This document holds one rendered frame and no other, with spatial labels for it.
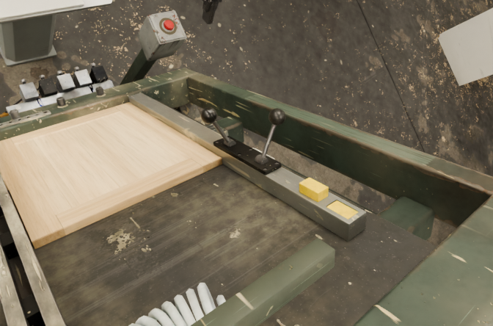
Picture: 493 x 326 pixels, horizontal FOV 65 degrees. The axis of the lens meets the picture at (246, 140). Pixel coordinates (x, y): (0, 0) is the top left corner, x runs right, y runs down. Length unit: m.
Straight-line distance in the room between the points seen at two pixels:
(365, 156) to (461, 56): 3.66
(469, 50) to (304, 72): 1.99
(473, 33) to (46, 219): 4.13
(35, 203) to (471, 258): 0.82
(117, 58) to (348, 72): 1.89
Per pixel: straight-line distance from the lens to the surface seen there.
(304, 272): 0.31
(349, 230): 0.71
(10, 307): 0.65
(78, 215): 0.86
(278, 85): 2.88
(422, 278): 0.55
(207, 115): 0.86
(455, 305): 0.53
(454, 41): 4.55
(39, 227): 0.87
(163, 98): 1.48
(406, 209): 0.88
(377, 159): 0.92
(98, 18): 2.55
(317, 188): 0.75
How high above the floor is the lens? 2.21
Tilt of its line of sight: 58 degrees down
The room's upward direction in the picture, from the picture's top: 66 degrees clockwise
